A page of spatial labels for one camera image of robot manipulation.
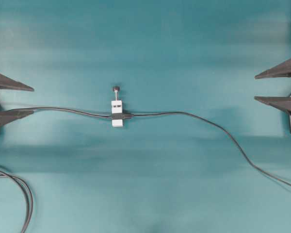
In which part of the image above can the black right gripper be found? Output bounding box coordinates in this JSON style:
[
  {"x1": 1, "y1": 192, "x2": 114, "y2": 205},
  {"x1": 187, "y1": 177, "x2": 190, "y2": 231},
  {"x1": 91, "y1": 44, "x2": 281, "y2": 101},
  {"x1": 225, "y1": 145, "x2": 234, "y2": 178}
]
[{"x1": 254, "y1": 58, "x2": 291, "y2": 133}]

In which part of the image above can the black male USB cable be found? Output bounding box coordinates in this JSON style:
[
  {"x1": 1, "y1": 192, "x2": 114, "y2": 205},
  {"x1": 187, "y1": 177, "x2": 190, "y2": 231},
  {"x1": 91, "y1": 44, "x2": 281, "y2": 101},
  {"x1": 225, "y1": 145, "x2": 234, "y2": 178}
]
[{"x1": 122, "y1": 111, "x2": 291, "y2": 191}]

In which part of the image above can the white clamp block with screw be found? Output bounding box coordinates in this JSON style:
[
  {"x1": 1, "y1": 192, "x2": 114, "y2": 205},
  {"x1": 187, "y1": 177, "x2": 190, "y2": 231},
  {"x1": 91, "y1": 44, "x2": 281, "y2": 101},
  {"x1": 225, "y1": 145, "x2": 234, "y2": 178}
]
[{"x1": 111, "y1": 86, "x2": 124, "y2": 127}]

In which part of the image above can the black female USB extension cable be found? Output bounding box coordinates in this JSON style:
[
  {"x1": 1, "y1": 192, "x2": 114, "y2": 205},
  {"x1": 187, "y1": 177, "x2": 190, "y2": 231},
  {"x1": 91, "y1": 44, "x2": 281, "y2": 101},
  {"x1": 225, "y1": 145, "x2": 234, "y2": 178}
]
[{"x1": 0, "y1": 106, "x2": 127, "y2": 233}]

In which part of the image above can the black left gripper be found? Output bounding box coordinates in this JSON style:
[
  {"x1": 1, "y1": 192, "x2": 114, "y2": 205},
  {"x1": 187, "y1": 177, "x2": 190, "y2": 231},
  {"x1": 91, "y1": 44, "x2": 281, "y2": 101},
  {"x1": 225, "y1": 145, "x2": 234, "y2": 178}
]
[{"x1": 0, "y1": 74, "x2": 34, "y2": 127}]

